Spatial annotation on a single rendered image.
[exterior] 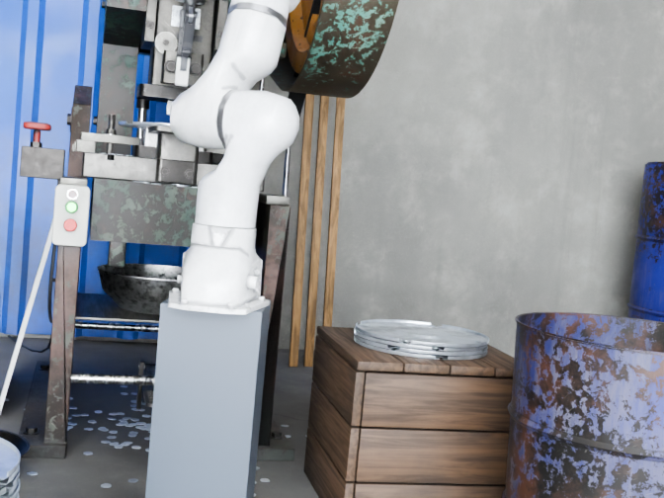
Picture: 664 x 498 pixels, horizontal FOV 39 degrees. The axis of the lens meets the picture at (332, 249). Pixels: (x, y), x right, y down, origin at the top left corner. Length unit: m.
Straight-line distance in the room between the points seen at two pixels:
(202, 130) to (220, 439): 0.55
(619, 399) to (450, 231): 2.50
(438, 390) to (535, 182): 2.31
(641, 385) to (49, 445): 1.35
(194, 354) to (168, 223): 0.66
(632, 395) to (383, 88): 2.53
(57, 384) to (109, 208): 0.42
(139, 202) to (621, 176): 2.55
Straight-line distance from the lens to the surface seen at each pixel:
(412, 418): 1.87
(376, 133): 3.83
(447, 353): 1.92
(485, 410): 1.92
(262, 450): 2.33
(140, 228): 2.27
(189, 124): 1.73
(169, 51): 2.41
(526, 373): 1.61
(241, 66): 1.73
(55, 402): 2.27
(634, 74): 4.33
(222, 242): 1.66
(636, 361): 1.49
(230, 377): 1.68
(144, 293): 2.38
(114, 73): 2.68
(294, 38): 2.76
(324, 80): 2.44
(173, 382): 1.69
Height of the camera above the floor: 0.69
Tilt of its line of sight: 4 degrees down
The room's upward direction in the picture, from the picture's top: 5 degrees clockwise
